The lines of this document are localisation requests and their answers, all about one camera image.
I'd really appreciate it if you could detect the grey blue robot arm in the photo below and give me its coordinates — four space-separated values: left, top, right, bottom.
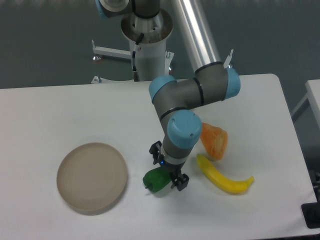
95 0 241 193

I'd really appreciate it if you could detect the yellow banana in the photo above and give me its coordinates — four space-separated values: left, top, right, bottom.
196 154 255 195

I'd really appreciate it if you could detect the orange fruit slice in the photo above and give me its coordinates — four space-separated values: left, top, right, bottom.
200 122 228 160

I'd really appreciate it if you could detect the white side table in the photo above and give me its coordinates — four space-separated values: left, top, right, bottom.
290 79 320 126

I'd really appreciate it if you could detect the black device at edge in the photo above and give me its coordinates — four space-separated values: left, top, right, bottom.
301 202 320 229

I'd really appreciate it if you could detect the beige round plate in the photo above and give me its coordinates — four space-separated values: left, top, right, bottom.
56 142 128 216

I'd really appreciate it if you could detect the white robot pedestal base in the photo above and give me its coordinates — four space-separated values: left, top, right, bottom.
92 8 174 82

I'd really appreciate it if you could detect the green bell pepper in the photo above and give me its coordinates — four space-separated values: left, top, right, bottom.
142 167 172 193

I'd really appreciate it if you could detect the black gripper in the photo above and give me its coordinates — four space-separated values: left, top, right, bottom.
149 141 190 192

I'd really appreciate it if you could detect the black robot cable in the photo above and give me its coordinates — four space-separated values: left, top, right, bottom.
131 32 145 82

